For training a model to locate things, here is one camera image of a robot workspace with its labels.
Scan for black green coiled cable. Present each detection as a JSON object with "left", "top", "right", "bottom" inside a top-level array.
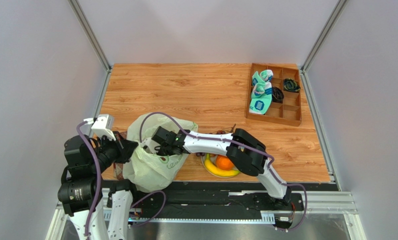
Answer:
[{"left": 283, "top": 78, "right": 301, "bottom": 93}]

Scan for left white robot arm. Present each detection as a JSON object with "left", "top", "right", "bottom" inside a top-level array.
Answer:
[{"left": 57, "top": 131, "right": 139, "bottom": 240}]

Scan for blue and cream plate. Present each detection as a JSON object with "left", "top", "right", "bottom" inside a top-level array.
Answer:
[{"left": 200, "top": 153, "right": 243, "bottom": 179}]

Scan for dark fake grapes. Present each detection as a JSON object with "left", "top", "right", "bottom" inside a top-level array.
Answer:
[{"left": 196, "top": 128, "right": 234, "bottom": 157}]

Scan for white plastic bag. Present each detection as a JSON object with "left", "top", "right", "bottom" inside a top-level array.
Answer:
[{"left": 123, "top": 113, "right": 189, "bottom": 193}]

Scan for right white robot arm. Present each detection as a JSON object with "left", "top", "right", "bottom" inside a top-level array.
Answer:
[{"left": 151, "top": 126, "right": 292, "bottom": 205}]

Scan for orange fake fruit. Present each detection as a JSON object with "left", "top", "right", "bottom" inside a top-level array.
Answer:
[{"left": 215, "top": 155, "right": 235, "bottom": 171}]

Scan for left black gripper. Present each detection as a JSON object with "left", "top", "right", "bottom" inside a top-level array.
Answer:
[{"left": 89, "top": 129, "right": 138, "bottom": 172}]

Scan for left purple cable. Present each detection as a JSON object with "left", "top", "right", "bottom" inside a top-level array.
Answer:
[{"left": 76, "top": 120, "right": 167, "bottom": 239}]

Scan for aluminium frame rail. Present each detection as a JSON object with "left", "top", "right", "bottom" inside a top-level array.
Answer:
[{"left": 45, "top": 186, "right": 366, "bottom": 240}]

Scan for wrist white camera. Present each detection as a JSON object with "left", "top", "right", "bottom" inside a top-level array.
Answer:
[
  {"left": 84, "top": 114, "right": 116, "bottom": 141},
  {"left": 141, "top": 137, "right": 160, "bottom": 154}
]

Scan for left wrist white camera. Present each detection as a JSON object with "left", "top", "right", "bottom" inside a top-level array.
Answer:
[{"left": 84, "top": 114, "right": 116, "bottom": 141}]

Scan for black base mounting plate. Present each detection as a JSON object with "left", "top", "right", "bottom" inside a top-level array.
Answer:
[{"left": 99, "top": 180, "right": 339, "bottom": 221}]

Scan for brown wooden organizer tray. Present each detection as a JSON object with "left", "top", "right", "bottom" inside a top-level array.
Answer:
[{"left": 245, "top": 63, "right": 302, "bottom": 127}]

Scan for yellow fake banana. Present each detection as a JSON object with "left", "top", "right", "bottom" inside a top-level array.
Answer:
[{"left": 204, "top": 153, "right": 241, "bottom": 178}]

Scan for red plaid cloth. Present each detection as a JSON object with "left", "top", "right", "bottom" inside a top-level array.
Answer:
[{"left": 113, "top": 162, "right": 125, "bottom": 180}]

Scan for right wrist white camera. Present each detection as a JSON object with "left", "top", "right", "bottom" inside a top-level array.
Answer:
[{"left": 141, "top": 137, "right": 160, "bottom": 154}]

